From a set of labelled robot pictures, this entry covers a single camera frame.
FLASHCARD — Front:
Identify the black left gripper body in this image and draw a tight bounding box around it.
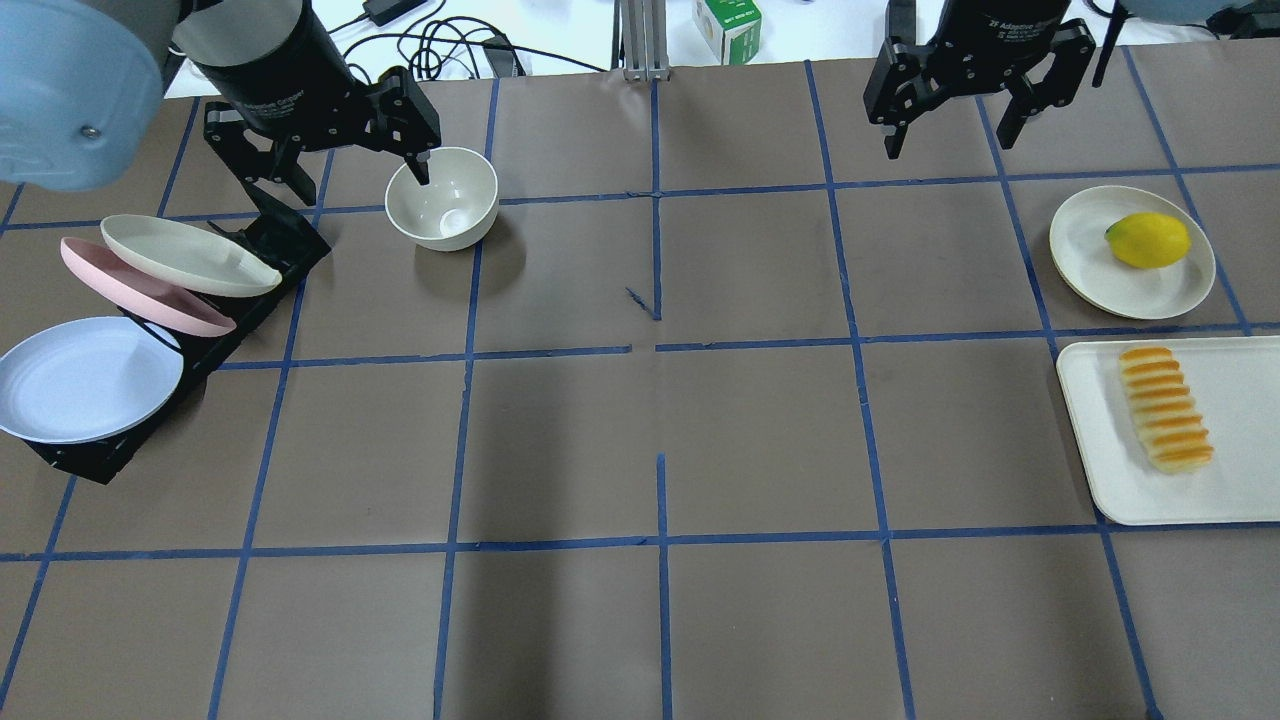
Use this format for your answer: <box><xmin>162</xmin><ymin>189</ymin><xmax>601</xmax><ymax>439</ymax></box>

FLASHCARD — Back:
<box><xmin>173</xmin><ymin>1</ymin><xmax>380</xmax><ymax>152</ymax></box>

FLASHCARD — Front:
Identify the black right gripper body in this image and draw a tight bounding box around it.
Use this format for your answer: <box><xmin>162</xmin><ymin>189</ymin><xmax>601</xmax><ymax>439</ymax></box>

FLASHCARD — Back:
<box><xmin>884</xmin><ymin>1</ymin><xmax>1069</xmax><ymax>101</ymax></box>

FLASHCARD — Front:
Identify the light blue plate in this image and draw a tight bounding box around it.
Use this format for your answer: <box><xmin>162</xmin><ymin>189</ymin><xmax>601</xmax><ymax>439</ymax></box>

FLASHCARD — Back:
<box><xmin>1</xmin><ymin>316</ymin><xmax>184</xmax><ymax>445</ymax></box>

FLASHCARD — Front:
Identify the striped bread loaf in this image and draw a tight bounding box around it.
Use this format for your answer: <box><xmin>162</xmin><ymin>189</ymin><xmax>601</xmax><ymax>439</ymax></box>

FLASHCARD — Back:
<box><xmin>1117</xmin><ymin>346</ymin><xmax>1215</xmax><ymax>475</ymax></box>

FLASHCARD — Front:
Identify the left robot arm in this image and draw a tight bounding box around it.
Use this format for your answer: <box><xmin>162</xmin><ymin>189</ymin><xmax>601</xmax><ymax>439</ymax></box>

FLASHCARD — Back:
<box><xmin>1</xmin><ymin>1</ymin><xmax>442</xmax><ymax>206</ymax></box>

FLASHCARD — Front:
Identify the cream plate in rack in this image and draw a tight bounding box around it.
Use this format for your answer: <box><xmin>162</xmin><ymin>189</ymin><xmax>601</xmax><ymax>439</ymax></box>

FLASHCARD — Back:
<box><xmin>99</xmin><ymin>214</ymin><xmax>283</xmax><ymax>299</ymax></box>

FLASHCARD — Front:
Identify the pink plate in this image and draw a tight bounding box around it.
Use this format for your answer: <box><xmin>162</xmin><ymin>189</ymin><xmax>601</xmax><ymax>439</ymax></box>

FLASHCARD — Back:
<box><xmin>60</xmin><ymin>237</ymin><xmax>236</xmax><ymax>338</ymax></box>

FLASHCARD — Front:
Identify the cream plate under lemon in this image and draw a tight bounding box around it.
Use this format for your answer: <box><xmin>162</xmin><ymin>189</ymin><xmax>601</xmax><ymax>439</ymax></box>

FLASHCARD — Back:
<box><xmin>1050</xmin><ymin>184</ymin><xmax>1219</xmax><ymax>320</ymax></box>

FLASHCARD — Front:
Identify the cream bowl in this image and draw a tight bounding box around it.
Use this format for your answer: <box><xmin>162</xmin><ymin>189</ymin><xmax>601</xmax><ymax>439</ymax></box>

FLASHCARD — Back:
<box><xmin>384</xmin><ymin>147</ymin><xmax>499</xmax><ymax>252</ymax></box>

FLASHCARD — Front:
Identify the black power adapter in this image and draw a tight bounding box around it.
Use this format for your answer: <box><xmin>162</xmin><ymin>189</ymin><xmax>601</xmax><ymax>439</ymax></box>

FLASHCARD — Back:
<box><xmin>362</xmin><ymin>0</ymin><xmax>426</xmax><ymax>27</ymax></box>

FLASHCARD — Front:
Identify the black dish rack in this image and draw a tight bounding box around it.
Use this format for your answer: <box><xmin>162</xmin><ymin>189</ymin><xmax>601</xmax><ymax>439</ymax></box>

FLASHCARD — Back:
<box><xmin>3</xmin><ymin>202</ymin><xmax>330</xmax><ymax>484</ymax></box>

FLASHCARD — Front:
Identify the green white box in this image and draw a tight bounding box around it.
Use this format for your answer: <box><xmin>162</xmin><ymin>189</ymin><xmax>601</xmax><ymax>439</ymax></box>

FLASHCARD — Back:
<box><xmin>692</xmin><ymin>1</ymin><xmax>763</xmax><ymax>65</ymax></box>

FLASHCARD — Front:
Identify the yellow lemon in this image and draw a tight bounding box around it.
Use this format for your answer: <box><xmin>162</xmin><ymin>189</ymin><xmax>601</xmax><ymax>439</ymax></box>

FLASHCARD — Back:
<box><xmin>1103</xmin><ymin>211</ymin><xmax>1192</xmax><ymax>269</ymax></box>

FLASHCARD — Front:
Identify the cream rectangular tray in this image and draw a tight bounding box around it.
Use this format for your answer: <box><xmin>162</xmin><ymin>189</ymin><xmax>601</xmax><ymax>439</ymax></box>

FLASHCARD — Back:
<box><xmin>1056</xmin><ymin>336</ymin><xmax>1279</xmax><ymax>525</ymax></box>

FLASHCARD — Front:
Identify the black cable bundle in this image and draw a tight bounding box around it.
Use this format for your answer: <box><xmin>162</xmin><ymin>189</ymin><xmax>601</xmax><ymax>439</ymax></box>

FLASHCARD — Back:
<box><xmin>300</xmin><ymin>0</ymin><xmax>607</xmax><ymax>88</ymax></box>

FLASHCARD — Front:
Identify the aluminium frame post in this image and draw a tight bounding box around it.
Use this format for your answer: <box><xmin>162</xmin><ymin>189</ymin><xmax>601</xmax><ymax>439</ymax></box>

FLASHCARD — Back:
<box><xmin>611</xmin><ymin>1</ymin><xmax>669</xmax><ymax>82</ymax></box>

